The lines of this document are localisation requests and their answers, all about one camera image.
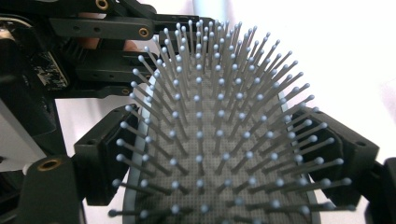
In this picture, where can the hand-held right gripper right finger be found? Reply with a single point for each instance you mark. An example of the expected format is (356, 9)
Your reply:
(358, 155)

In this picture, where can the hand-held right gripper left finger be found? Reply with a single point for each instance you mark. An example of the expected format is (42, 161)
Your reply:
(93, 161)

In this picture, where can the light blue hairbrush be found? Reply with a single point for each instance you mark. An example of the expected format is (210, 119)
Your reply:
(205, 146)

